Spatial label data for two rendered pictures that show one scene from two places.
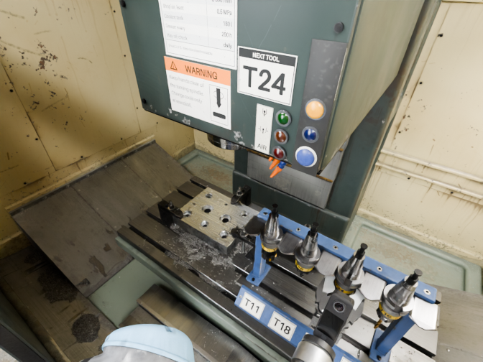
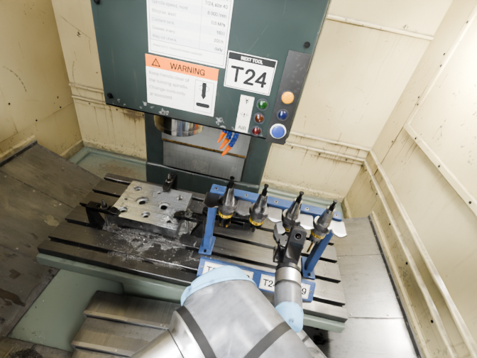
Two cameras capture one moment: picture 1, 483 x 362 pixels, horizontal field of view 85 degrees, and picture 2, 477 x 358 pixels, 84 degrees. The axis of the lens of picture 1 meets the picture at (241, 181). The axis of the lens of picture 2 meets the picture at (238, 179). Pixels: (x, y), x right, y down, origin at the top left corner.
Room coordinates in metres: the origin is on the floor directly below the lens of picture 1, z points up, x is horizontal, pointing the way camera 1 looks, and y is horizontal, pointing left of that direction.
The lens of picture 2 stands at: (-0.07, 0.25, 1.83)
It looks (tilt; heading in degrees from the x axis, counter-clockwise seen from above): 37 degrees down; 327
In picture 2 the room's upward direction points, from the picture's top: 12 degrees clockwise
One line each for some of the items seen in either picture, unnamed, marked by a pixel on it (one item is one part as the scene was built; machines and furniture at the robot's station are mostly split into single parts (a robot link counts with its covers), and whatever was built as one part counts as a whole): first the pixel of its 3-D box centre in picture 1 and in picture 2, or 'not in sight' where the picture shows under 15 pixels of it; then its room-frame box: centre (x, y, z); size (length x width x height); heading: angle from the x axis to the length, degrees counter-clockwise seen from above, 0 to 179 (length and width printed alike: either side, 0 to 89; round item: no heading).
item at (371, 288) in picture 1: (371, 287); (306, 221); (0.34, -0.32, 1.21); 0.07 x 0.05 x 0.01; 146
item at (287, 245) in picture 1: (288, 244); (243, 207); (0.47, -0.13, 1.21); 0.07 x 0.05 x 0.01; 146
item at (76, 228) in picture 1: (137, 207); (41, 220); (1.07, 0.58, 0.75); 0.89 x 0.67 x 0.26; 146
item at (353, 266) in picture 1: (354, 263); (294, 208); (0.37, -0.27, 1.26); 0.04 x 0.04 x 0.07
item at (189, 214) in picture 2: (245, 240); (189, 220); (0.67, -0.02, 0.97); 0.13 x 0.03 x 0.15; 56
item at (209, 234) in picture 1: (216, 217); (152, 207); (0.80, 0.10, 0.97); 0.29 x 0.23 x 0.05; 56
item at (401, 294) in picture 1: (405, 289); (327, 215); (0.31, -0.36, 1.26); 0.04 x 0.04 x 0.07
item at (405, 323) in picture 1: (399, 326); (319, 246); (0.33, -0.44, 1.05); 0.10 x 0.05 x 0.30; 146
